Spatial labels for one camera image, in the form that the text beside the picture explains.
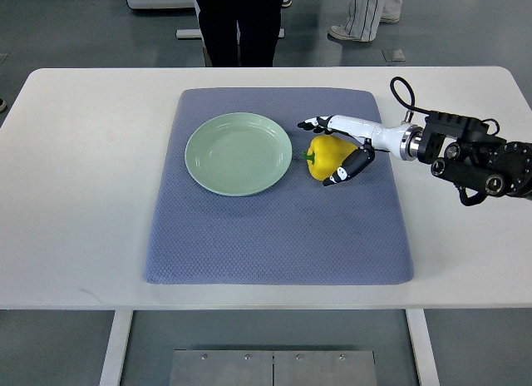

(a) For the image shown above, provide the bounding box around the person in striped trousers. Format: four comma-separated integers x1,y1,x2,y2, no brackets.
281,0,405,42

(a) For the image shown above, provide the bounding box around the white table frame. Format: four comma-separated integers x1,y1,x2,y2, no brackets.
99,309,441,385

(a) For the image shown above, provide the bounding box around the blue textured mat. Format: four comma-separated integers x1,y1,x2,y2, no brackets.
145,87,414,285

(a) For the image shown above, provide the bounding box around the metal base plate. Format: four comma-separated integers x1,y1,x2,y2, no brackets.
169,349,377,385

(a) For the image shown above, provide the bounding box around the yellow bell pepper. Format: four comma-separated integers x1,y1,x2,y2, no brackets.
303,135,357,181

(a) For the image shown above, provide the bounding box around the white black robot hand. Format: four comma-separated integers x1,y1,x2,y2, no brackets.
298,115,422,186

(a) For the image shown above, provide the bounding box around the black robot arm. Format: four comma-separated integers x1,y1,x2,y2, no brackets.
390,77,531,206

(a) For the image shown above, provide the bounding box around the grey floor tile plate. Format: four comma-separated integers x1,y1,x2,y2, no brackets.
382,49,406,63

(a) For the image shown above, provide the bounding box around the person in dark trousers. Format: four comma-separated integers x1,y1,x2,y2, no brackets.
195,0,283,67

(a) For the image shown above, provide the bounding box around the light green plate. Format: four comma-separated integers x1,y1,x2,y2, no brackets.
185,112,293,197

